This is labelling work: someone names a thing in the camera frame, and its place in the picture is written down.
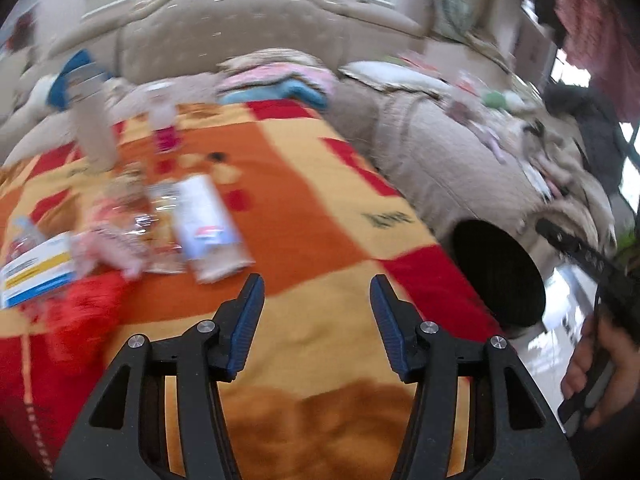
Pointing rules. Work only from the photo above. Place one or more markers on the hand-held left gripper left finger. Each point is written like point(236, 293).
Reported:
point(247, 315)

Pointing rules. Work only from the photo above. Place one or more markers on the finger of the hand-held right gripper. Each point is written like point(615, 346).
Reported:
point(575, 249)

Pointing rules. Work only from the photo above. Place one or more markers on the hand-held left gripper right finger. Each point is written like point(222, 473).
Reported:
point(389, 325)

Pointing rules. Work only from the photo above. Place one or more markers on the black round disc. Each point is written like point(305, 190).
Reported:
point(500, 275)

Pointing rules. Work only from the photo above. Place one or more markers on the person's right hand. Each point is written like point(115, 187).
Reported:
point(625, 370)

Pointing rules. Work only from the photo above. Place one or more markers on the flat white box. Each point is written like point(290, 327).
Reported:
point(210, 225)

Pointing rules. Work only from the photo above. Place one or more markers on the red orange printed blanket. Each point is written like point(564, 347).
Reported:
point(310, 210)

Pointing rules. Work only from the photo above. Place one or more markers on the dark fur-trimmed jacket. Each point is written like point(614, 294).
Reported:
point(590, 125)

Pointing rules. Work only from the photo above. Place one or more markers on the clear plastic wrapper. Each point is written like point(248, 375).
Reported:
point(162, 220)

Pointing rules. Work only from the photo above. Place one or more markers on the beige quilted bedspread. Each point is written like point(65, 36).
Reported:
point(450, 160)

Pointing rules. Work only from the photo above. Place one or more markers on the pink white crumpled wrapper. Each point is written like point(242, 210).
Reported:
point(110, 245)

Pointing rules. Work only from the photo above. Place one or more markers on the green white plush toy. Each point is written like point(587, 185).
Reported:
point(495, 99)

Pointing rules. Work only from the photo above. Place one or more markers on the white pill bottle pink label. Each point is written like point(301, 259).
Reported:
point(164, 135)

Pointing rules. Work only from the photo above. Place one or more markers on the light blue folded blanket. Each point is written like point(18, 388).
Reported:
point(270, 92)

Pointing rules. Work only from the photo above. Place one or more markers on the pink red hanging cloth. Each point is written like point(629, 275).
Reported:
point(600, 25)

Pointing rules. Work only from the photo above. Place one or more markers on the clear plastic bag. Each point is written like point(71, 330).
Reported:
point(25, 237)

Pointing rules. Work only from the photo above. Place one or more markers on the white thermos bottle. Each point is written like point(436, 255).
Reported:
point(95, 130)

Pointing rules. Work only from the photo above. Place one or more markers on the stack of folded blankets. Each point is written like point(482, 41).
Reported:
point(290, 74)

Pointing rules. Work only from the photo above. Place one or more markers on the white ruffled pillow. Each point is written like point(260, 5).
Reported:
point(390, 74)

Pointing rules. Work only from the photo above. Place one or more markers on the floral beige cushion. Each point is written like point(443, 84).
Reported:
point(270, 57)

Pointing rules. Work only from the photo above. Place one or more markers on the green patterned curtain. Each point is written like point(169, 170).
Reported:
point(465, 5)

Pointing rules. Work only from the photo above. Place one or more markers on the beige tufted headboard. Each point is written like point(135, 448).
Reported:
point(235, 30)

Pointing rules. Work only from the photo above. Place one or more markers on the blue jacket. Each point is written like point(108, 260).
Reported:
point(62, 85)

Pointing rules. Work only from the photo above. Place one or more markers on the white soft pillow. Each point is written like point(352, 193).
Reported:
point(37, 90)

